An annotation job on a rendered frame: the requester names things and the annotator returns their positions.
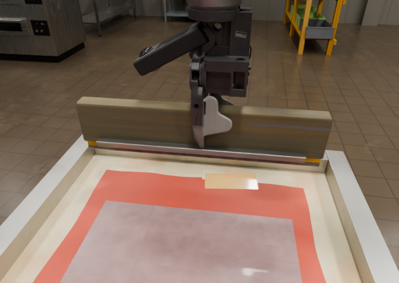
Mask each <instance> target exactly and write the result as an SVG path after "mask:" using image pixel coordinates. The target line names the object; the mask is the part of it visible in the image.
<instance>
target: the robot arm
mask: <svg viewBox="0 0 399 283"><path fill-rule="evenodd" d="M186 3H187V4H189V6H188V18H189V19H192V20H195V21H198V22H196V23H194V24H193V25H191V26H189V27H187V28H185V29H183V30H182V31H180V32H178V33H176V34H174V35H173V36H171V37H169V38H168V39H166V40H164V41H162V42H160V43H158V44H157V45H155V46H152V47H146V48H145V49H143V50H142V51H141V52H140V54H139V57H137V59H136V60H135V61H134V63H133V65H134V67H135V69H136V70H137V71H138V73H139V74H140V75H141V76H144V75H146V74H148V73H150V72H155V71H157V70H159V69H160V68H161V67H162V66H163V65H165V64H167V63H169V62H171V61H173V60H175V59H177V58H179V57H181V56H182V55H184V54H186V53H188V52H190V53H189V57H190V58H191V61H190V66H189V86H190V89H191V116H192V127H193V132H194V138H195V140H196V142H197V144H198V145H199V147H200V148H204V137H205V136H206V135H212V134H216V133H223V132H228V131H229V130H231V128H232V121H231V120H230V119H229V118H228V117H225V116H224V115H222V114H220V112H219V105H230V106H233V103H231V102H229V101H227V100H225V99H223V98H222V97H221V96H230V97H246V89H247V85H248V76H249V71H248V70H251V66H250V65H249V59H250V58H251V52H252V48H251V45H250V41H251V26H252V8H240V5H241V4H242V3H243V0H186ZM215 23H219V24H221V28H217V27H216V26H215V25H214V24H215ZM249 48H250V54H249ZM208 93H210V95H208ZM205 104H206V113H205V114H204V112H205Z"/></svg>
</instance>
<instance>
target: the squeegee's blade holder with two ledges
mask: <svg viewBox="0 0 399 283"><path fill-rule="evenodd" d="M96 143H97V146H98V147H112V148H127V149H135V150H149V151H164V152H179V153H187V154H201V155H216V156H224V157H239V158H253V159H262V160H276V161H291V162H299V163H305V160H306V155H305V153H300V152H284V151H269V150H254V149H246V148H230V147H215V146H206V145H205V146H204V148H200V147H199V145H191V144H176V143H167V142H152V141H136V140H128V139H113V138H99V139H98V140H97V141H96Z"/></svg>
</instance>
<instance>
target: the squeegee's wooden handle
mask: <svg viewBox="0 0 399 283"><path fill-rule="evenodd" d="M76 108H77V113H78V117H79V120H80V125H81V130H82V133H83V138H84V140H85V141H93V142H96V141H97V140H98V139H99V138H113V139H128V140H136V141H152V142H167V143H176V144H191V145H198V144H197V142H196V140H195V138H194V132H193V127H192V116H191V104H190V103H180V102H169V101H150V100H130V99H120V98H100V97H81V98H80V99H79V100H78V101H77V104H76ZM218 111H219V112H220V114H222V115H224V116H225V117H228V118H229V119H230V120H231V121H232V128H231V130H229V131H228V132H223V133H216V134H212V135H206V136H205V137H204V145H206V146H215V147H230V148H246V149H254V150H269V151H284V152H300V153H305V155H306V158H314V159H323V157H324V153H325V149H326V146H327V142H328V138H329V135H330V130H331V127H332V123H333V119H332V117H331V115H330V113H329V111H318V110H299V109H279V108H269V107H249V106H230V105H218Z"/></svg>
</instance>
